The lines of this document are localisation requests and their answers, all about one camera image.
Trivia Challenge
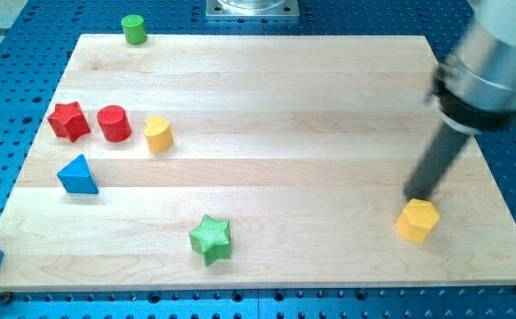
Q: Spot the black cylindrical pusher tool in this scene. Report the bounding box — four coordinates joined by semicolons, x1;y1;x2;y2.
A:
403;123;470;200

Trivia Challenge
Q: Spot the yellow hexagon block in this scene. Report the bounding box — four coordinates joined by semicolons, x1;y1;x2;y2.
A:
395;198;441;243

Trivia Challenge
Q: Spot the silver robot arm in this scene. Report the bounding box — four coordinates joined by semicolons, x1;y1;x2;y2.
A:
403;0;516;199

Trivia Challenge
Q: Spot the green star block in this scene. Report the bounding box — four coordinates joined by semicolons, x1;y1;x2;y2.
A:
189;214;231;267

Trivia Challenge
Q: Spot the red star block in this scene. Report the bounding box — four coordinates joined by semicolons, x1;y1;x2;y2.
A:
47;101;91;143

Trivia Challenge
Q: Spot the light wooden board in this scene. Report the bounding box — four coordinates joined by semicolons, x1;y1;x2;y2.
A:
0;34;516;292

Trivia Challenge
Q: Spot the yellow heart block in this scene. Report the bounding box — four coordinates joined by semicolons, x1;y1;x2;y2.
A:
145;115;174;153

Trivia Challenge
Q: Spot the red cylinder block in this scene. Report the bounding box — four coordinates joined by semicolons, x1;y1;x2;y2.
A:
97;105;131;143

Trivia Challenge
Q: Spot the green cylinder block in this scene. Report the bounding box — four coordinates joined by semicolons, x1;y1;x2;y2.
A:
121;14;147;45

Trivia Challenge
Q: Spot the blue triangle block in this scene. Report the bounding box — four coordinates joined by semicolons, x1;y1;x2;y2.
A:
57;154;98;194

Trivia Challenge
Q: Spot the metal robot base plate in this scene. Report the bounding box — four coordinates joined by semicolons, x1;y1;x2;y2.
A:
206;0;300;19

